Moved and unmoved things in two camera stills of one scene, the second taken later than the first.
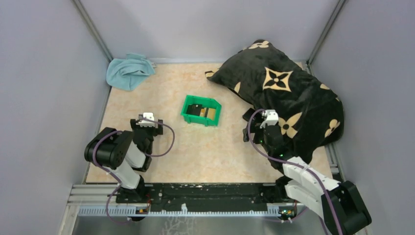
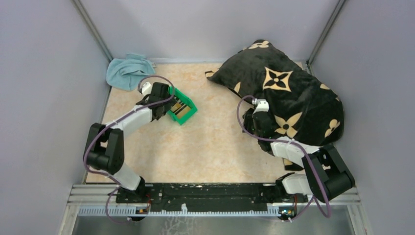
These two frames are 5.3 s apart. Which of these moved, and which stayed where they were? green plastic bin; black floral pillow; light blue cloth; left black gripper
Moved: green plastic bin; left black gripper
Stayed: black floral pillow; light blue cloth
